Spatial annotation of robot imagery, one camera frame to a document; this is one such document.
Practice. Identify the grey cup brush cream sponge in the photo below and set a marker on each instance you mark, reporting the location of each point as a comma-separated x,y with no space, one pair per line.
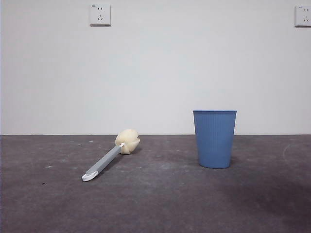
104,162

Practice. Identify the blue ribbed plastic cup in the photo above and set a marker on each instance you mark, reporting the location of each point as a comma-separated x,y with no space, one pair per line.
215,139

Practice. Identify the white wall socket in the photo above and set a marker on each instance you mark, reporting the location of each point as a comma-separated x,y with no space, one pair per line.
303,15
100,14

